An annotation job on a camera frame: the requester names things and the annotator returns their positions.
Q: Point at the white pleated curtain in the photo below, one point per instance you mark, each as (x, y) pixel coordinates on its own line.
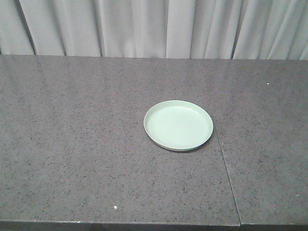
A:
(197, 29)

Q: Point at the light green round plate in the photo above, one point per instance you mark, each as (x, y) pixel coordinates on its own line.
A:
(178, 125)

